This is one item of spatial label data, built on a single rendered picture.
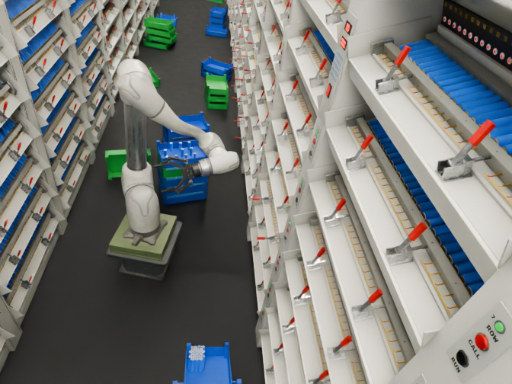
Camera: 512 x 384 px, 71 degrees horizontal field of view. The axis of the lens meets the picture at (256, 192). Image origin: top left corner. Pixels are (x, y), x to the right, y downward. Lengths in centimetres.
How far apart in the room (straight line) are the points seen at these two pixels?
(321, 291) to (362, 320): 27
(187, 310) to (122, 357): 38
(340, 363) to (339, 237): 31
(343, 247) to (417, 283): 31
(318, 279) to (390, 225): 41
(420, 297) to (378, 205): 21
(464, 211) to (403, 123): 22
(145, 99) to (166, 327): 112
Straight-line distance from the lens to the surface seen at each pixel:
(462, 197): 55
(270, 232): 171
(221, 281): 214
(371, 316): 83
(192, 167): 183
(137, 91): 153
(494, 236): 52
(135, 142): 184
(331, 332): 102
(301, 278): 132
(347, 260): 91
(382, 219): 75
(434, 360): 60
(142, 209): 183
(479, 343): 51
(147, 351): 195
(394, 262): 69
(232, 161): 185
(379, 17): 92
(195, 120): 281
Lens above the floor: 176
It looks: 41 degrees down
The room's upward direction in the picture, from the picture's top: 11 degrees clockwise
